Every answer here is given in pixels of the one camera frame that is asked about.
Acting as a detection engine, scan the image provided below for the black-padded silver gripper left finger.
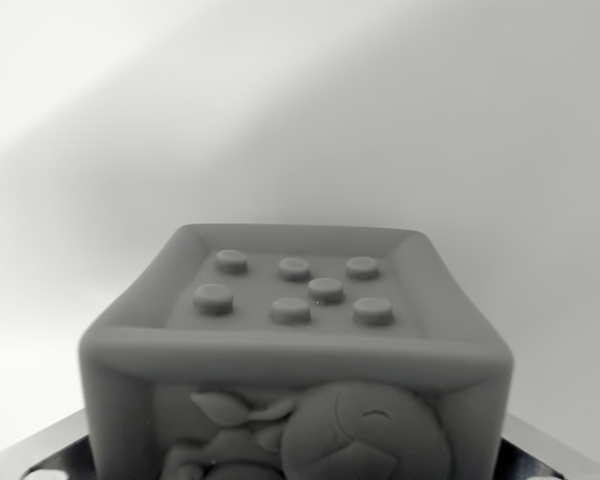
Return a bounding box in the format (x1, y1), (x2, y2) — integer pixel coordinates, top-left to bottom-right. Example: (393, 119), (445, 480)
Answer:
(0, 407), (99, 480)

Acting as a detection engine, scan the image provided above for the black-padded silver gripper right finger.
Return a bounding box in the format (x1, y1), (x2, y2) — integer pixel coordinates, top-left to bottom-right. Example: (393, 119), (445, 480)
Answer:
(494, 411), (600, 480)

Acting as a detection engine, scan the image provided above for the grey embossed rubber cube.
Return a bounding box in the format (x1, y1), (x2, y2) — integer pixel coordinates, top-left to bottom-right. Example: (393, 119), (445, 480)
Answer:
(77, 222), (517, 480)

